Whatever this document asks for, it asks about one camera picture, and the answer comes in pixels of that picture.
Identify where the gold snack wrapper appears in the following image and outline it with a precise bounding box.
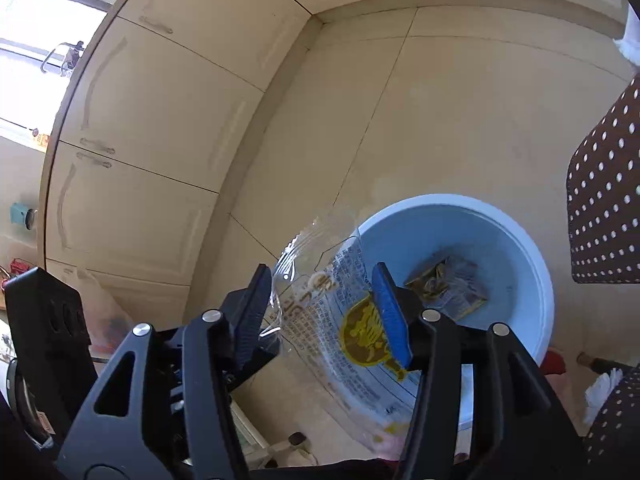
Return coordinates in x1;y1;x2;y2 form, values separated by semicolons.
405;256;488;322

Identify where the clear printed plastic bag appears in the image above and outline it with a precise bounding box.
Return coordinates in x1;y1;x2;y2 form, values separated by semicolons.
268;209;420;460

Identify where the light blue plastic bucket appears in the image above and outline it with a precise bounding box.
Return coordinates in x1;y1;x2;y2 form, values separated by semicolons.
342;194;554;426

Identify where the brown polka dot tablecloth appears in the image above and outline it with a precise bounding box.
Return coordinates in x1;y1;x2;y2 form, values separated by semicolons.
566;77;639;479

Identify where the chrome faucet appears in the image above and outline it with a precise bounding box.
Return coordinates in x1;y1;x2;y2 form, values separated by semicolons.
39;40;85;77

